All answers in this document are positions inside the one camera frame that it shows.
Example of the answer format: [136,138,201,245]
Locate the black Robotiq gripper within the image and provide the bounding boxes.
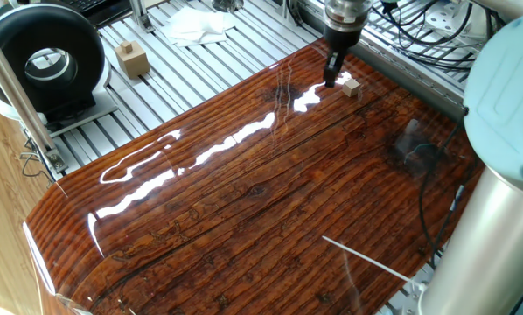
[322,24,364,88]

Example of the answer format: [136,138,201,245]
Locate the large wooden block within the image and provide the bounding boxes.
[115,41,151,81]

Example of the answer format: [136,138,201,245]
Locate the silver perforated mounting plate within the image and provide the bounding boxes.
[421,0,479,45]

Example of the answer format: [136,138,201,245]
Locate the white cloth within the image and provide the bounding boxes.
[159,5,237,48]

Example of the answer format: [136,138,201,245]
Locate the glossy wood grain table cover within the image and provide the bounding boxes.
[23,37,485,315]

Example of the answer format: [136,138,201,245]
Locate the white zip tie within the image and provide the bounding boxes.
[321,234,425,291]

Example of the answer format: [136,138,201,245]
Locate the black keyboard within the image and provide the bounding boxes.
[59,0,132,28]

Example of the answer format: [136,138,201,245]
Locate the black base cable bundle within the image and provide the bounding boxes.
[417,108,469,259]

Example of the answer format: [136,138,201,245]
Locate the cable with silver plug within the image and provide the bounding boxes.
[429,165,479,268]

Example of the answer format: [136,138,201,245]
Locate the aluminium frame post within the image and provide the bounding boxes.
[128,0,157,34]
[0,17,57,152]

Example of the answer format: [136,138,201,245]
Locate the white device base plate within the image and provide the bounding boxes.
[0,56,119,139]

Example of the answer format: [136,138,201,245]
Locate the silver frame corner bracket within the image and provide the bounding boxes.
[45,146,69,175]

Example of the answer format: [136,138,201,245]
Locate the black ring shaped device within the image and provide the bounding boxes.
[0,3,113,126]

